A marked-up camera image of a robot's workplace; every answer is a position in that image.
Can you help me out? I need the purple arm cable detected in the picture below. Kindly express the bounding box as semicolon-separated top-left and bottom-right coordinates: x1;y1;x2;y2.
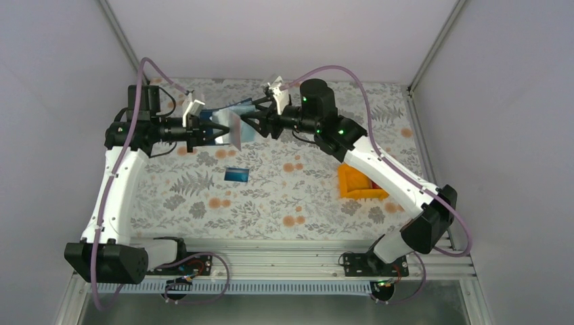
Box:
91;57;192;311
282;65;474;259

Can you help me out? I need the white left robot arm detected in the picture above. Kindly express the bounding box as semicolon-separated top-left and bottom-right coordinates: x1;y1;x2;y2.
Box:
64;85;229;284

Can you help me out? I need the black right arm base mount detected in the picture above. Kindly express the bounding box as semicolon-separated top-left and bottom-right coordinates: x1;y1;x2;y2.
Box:
338;251;410;278

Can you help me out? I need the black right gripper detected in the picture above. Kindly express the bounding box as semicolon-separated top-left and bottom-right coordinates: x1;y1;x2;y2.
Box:
241;96;319;139

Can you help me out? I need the blue leather card holder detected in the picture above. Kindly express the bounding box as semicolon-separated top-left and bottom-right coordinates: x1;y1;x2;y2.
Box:
200;104;257;150

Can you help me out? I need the aluminium rail base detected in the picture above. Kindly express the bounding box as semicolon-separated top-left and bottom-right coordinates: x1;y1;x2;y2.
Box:
89;238;477;295

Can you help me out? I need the blue credit card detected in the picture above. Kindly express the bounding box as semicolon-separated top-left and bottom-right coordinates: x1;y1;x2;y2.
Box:
224;167;249;183

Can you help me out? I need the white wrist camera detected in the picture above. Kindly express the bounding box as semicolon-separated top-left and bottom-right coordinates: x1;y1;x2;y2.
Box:
181;91;205;128
264;74;290;115

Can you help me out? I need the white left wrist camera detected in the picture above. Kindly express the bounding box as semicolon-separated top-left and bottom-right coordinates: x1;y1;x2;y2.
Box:
181;91;205;128

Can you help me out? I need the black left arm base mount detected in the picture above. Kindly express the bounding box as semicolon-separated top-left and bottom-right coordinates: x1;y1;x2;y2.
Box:
147;236;214;278

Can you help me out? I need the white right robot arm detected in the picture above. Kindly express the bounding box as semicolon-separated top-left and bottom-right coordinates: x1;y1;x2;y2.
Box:
240;79;458;276

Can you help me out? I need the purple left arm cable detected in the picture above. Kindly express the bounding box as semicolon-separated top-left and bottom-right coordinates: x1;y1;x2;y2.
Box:
91;57;192;311

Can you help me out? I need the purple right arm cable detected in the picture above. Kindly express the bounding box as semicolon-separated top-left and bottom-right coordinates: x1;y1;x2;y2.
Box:
282;65;474;259

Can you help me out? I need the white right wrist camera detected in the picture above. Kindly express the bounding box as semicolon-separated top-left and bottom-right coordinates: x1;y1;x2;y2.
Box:
264;74;290;115

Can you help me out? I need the yellow plastic bin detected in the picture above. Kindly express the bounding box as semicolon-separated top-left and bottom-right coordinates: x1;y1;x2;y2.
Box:
337;164;389;200

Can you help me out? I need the floral table cloth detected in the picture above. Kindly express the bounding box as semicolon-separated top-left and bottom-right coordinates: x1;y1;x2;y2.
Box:
131;78;422;240

